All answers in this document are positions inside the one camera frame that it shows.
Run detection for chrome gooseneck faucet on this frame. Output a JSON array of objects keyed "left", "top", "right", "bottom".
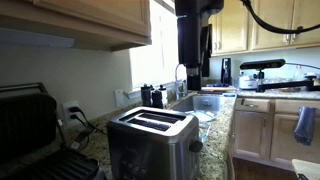
[{"left": 173, "top": 63, "right": 190, "bottom": 102}]

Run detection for clear glass dishes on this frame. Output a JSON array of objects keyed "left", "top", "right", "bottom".
[{"left": 264, "top": 76, "right": 303, "bottom": 93}]

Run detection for bright kitchen window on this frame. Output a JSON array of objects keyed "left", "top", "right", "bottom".
[{"left": 128, "top": 0, "right": 188, "bottom": 90}]

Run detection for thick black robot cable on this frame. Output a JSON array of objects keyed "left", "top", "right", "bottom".
[{"left": 239, "top": 0, "right": 320, "bottom": 35}]

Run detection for tall black pepper mill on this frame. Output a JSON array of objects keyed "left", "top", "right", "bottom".
[{"left": 140, "top": 83, "right": 154, "bottom": 108}]

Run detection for black stereo camera bar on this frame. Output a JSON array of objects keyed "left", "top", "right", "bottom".
[{"left": 239, "top": 58, "right": 287, "bottom": 71}]

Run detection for blue-rimmed clear container lid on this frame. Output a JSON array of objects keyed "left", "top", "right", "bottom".
[{"left": 189, "top": 109, "right": 217, "bottom": 124}]

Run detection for black coffee maker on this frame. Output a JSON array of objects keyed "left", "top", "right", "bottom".
[{"left": 220, "top": 57, "right": 233, "bottom": 88}]

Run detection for light wood overhead cabinet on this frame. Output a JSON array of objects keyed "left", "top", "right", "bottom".
[{"left": 0, "top": 0, "right": 153, "bottom": 53}]

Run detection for black power cord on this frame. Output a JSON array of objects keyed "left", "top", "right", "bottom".
[
  {"left": 69, "top": 113, "right": 96, "bottom": 152},
  {"left": 68, "top": 105, "right": 108, "bottom": 136}
]

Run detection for light coloured robot desk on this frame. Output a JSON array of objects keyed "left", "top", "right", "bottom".
[{"left": 291, "top": 158, "right": 320, "bottom": 180}]

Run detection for light wood base cabinets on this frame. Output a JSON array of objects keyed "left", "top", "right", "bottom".
[{"left": 232, "top": 97, "right": 320, "bottom": 172}]

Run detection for short black pepper mill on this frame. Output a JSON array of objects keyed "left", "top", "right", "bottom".
[{"left": 151, "top": 88, "right": 165, "bottom": 110}]

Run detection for square clear glass container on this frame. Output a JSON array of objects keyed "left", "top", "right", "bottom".
[{"left": 197, "top": 119, "right": 214, "bottom": 145}]

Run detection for wooden board by sink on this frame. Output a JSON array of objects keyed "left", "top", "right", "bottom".
[{"left": 199, "top": 85, "right": 238, "bottom": 94}]

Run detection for silver cooking pot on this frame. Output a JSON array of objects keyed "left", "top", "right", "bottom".
[{"left": 236, "top": 73, "right": 259, "bottom": 91}]

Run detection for stainless steel two-slot toaster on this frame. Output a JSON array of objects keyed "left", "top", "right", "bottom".
[{"left": 106, "top": 106, "right": 204, "bottom": 180}]

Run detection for stainless steel sink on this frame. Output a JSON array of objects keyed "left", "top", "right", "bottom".
[{"left": 170, "top": 93, "right": 224, "bottom": 115}]

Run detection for white wall power outlet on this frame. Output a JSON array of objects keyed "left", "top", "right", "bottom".
[{"left": 61, "top": 100, "right": 82, "bottom": 128}]

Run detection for white salt grinder black cap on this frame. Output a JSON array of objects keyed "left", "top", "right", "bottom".
[{"left": 158, "top": 84, "right": 169, "bottom": 108}]

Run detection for white blank wall plate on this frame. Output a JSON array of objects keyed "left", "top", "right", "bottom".
[{"left": 113, "top": 88, "right": 126, "bottom": 109}]

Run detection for clear plastic bottle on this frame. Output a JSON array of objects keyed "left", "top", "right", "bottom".
[{"left": 294, "top": 64, "right": 305, "bottom": 81}]

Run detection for grey-blue hanging towel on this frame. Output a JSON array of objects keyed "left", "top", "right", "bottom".
[{"left": 293, "top": 105, "right": 318, "bottom": 147}]

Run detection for black panini grill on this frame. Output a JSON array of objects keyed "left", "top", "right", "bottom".
[{"left": 0, "top": 82, "right": 108, "bottom": 180}]

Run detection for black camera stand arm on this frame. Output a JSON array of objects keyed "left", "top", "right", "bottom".
[{"left": 255, "top": 69, "right": 320, "bottom": 94}]

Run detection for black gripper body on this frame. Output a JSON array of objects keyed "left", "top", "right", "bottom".
[{"left": 174, "top": 0, "right": 225, "bottom": 44}]

